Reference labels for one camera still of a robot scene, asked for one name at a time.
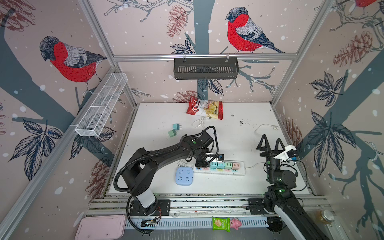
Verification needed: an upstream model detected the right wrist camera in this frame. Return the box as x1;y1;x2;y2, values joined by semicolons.
274;145;299;161

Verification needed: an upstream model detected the teal charger plug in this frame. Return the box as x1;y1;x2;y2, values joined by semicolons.
217;162;225;169

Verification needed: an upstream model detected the aluminium frame post back right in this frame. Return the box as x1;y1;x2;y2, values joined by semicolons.
271;0;335;108

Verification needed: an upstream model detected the blue square power strip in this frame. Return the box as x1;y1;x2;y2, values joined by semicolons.
175;167;194;186

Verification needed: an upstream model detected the long strip white cable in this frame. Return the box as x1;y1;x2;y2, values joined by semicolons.
244;122;280;169

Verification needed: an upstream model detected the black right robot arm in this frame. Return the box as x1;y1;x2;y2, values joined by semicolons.
257;134;328;240

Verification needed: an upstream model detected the long white pastel power strip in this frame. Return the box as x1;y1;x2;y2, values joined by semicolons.
194;161;246;176

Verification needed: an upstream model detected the aluminium frame post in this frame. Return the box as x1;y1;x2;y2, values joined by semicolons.
77;0;139;108
271;0;335;108

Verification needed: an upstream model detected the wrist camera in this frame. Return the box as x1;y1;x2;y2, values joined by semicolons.
274;145;299;161
218;154;225;162

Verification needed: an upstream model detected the pink pig toy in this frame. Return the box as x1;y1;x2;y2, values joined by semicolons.
230;218;242;230

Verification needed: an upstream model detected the aluminium frame post back left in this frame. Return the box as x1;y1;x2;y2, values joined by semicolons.
77;0;139;108

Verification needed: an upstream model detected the pink tray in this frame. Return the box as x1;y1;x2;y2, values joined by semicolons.
75;215;127;240

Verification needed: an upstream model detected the green charger plug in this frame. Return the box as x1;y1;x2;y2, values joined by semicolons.
225;162;233;170
168;130;177;138

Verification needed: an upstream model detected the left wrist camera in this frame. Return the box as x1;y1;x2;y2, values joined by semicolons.
218;154;225;162

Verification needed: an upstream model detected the black hanging wire basket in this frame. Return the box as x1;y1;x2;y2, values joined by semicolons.
174;58;240;80

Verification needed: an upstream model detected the red white chips bag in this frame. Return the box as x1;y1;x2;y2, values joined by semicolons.
186;97;223;120

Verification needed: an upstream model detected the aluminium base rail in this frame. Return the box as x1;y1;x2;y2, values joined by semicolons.
86;193;334;230

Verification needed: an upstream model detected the pink charger plug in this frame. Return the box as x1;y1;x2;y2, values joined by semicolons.
232;163;241;171

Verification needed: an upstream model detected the green snack packet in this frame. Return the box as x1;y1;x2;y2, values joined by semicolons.
212;217;231;233

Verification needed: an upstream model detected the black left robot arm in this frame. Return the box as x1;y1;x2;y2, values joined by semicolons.
113;126;219;216

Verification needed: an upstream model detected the white square power strip cable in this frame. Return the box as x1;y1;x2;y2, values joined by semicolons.
191;116;211;130

